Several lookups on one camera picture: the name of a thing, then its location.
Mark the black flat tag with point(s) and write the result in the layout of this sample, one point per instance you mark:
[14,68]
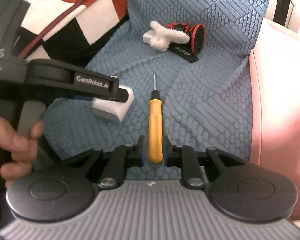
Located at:
[179,50]

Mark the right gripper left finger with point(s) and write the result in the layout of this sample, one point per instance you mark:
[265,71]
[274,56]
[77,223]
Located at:
[108,171]

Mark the pink white storage box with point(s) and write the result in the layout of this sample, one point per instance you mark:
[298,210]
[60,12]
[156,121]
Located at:
[275,81]

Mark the red white black blanket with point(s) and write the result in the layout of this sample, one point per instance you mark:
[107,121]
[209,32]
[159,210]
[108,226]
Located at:
[71,31]

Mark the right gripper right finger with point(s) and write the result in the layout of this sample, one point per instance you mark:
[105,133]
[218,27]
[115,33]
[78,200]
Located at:
[198,168]

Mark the red black mesh headset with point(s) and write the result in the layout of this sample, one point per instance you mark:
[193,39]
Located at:
[196,34]

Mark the yellow handled screwdriver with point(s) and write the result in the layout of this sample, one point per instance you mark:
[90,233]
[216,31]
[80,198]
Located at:
[155,126]

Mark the person's left hand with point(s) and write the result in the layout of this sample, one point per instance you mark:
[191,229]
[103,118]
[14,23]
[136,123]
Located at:
[23,151]

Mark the black metal frame post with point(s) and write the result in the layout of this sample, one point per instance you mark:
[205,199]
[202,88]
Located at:
[281,11]

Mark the blue textured sofa cover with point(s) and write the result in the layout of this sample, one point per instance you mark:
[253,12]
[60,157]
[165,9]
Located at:
[205,103]

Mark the white adapter block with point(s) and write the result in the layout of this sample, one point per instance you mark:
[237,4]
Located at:
[147,37]

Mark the white fluffy plush toy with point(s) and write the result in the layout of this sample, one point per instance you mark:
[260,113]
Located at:
[163,37]

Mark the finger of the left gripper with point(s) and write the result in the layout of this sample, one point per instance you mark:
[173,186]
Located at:
[100,86]

